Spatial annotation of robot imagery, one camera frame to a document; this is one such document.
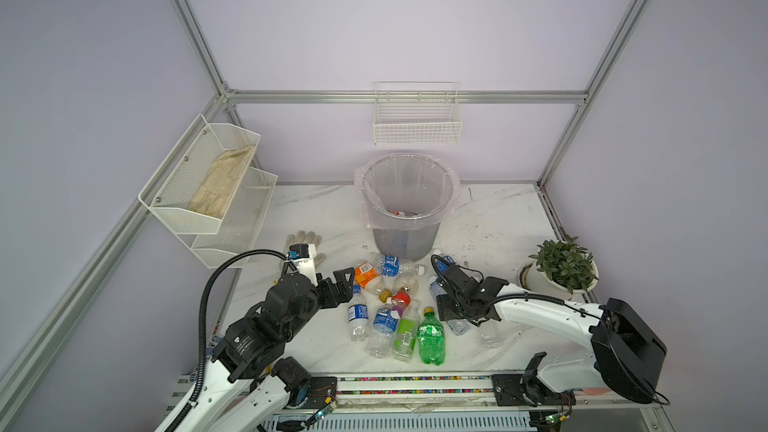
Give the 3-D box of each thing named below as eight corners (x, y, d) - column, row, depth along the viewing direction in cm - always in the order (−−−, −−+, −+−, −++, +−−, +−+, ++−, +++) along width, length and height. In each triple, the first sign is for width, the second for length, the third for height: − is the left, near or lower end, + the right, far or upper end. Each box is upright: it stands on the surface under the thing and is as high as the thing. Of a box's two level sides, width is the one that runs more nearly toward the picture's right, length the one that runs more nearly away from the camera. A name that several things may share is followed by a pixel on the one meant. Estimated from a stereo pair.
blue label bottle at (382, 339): (370, 358, 80) (369, 352, 76) (372, 305, 90) (371, 297, 85) (397, 358, 80) (398, 352, 76) (397, 305, 90) (397, 297, 85)
